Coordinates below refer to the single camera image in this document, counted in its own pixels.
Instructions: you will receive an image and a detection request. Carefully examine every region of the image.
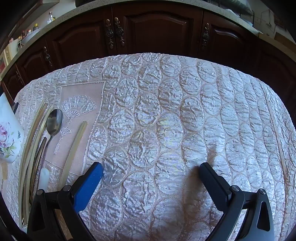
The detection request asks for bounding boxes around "dark brown cabinet door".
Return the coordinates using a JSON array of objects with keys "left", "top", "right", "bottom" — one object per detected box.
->
[
  {"left": 202, "top": 10, "right": 263, "bottom": 62},
  {"left": 51, "top": 17, "right": 115, "bottom": 70},
  {"left": 15, "top": 38, "right": 55, "bottom": 80},
  {"left": 0, "top": 64, "right": 26, "bottom": 102},
  {"left": 112, "top": 5, "right": 205, "bottom": 57}
]

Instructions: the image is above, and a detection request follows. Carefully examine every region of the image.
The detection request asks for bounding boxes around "quilted pale pink tablecloth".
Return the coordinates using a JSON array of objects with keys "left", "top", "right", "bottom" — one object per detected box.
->
[{"left": 1, "top": 53, "right": 296, "bottom": 241}]

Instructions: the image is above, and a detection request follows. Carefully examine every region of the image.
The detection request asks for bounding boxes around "pink embroidered placemat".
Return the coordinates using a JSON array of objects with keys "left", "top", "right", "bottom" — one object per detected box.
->
[{"left": 44, "top": 81, "right": 107, "bottom": 186}]

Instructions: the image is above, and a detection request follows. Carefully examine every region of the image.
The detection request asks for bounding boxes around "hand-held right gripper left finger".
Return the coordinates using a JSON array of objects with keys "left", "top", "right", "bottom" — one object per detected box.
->
[{"left": 27, "top": 162, "right": 104, "bottom": 241}]

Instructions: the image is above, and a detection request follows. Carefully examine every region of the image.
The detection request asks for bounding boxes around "black wire dish rack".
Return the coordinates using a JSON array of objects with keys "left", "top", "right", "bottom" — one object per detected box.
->
[{"left": 239, "top": 8, "right": 258, "bottom": 29}]

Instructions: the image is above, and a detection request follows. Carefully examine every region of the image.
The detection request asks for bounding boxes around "white floral ceramic container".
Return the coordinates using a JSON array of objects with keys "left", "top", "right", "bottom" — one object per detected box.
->
[{"left": 0, "top": 94, "right": 25, "bottom": 164}]

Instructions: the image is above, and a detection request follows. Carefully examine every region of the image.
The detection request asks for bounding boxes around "metal spoon with white handle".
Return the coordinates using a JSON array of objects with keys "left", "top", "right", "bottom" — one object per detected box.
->
[{"left": 37, "top": 108, "right": 64, "bottom": 193}]

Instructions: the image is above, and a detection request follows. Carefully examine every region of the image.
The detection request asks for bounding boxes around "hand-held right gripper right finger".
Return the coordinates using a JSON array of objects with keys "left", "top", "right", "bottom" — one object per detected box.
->
[{"left": 199, "top": 162, "right": 275, "bottom": 241}]

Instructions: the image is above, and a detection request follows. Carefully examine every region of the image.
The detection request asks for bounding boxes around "white bowl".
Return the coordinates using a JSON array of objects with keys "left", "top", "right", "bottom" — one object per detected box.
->
[{"left": 21, "top": 28, "right": 43, "bottom": 44}]

